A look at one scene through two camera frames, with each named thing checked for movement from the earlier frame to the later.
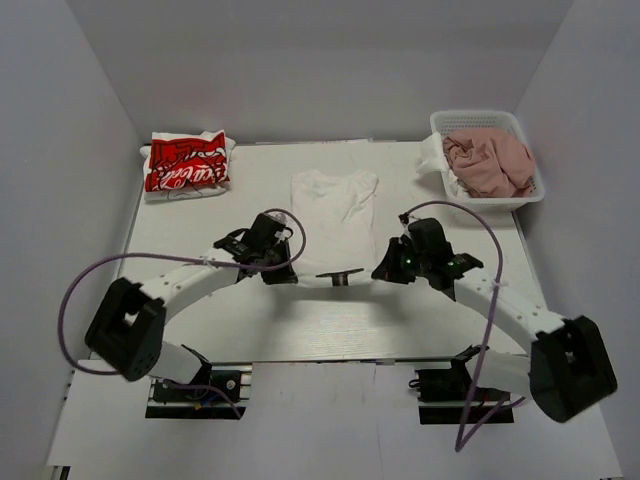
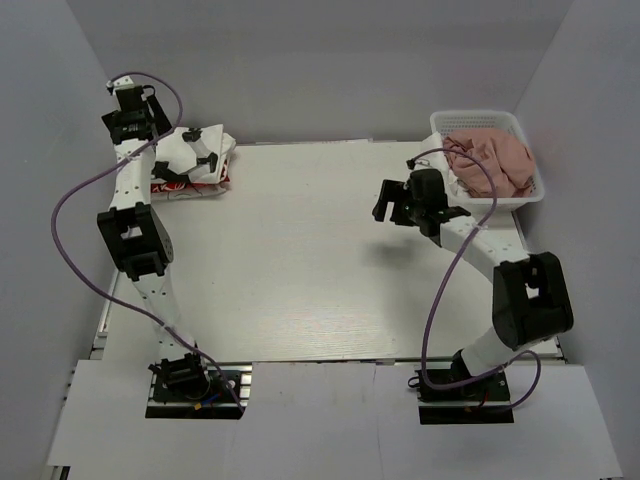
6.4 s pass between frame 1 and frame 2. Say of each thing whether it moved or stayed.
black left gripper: moved
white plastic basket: stayed
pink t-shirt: stayed
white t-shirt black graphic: moved
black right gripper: moved
